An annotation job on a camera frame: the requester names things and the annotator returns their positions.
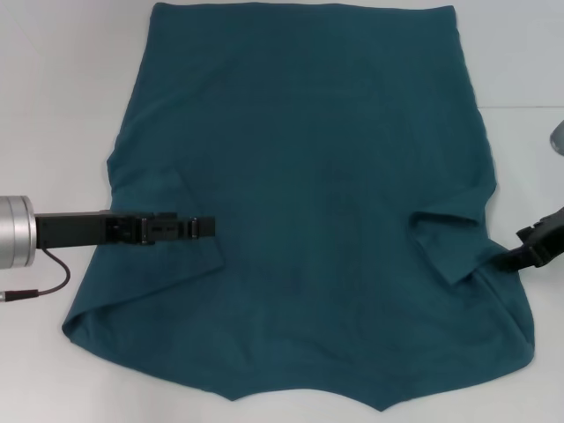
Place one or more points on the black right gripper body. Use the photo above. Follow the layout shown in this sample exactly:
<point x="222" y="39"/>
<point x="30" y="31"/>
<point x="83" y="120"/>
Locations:
<point x="544" y="240"/>

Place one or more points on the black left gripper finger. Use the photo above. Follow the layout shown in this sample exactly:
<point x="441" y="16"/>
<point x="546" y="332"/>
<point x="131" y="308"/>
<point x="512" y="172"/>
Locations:
<point x="176" y="228"/>

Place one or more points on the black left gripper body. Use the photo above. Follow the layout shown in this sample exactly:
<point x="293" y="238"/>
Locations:
<point x="79" y="228"/>

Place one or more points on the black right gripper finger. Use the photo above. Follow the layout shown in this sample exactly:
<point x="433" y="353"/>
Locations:
<point x="513" y="259"/>

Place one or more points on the blue t-shirt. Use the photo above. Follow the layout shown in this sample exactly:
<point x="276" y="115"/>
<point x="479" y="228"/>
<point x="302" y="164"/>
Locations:
<point x="299" y="198"/>

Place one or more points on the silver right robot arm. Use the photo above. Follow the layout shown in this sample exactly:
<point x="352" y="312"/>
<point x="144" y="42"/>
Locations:
<point x="558" y="138"/>

